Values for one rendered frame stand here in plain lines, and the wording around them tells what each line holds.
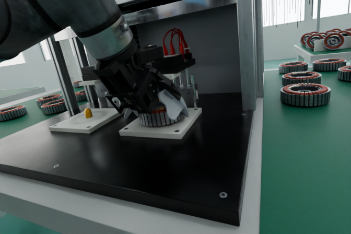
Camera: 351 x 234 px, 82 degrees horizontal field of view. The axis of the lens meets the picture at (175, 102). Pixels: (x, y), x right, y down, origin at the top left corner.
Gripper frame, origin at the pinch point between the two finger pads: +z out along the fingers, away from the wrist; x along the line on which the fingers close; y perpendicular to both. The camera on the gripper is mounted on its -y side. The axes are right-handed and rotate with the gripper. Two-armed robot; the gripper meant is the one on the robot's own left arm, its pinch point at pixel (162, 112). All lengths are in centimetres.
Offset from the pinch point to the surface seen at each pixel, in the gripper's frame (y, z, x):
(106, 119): 1.8, 0.7, -16.7
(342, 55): -92, 61, 64
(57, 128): 7.5, -2.4, -28.3
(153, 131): 7.0, -2.5, 1.2
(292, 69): -48, 31, 33
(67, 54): -68, 18, -109
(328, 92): -14.5, 10.0, 36.4
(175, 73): -8.0, -5.2, 2.9
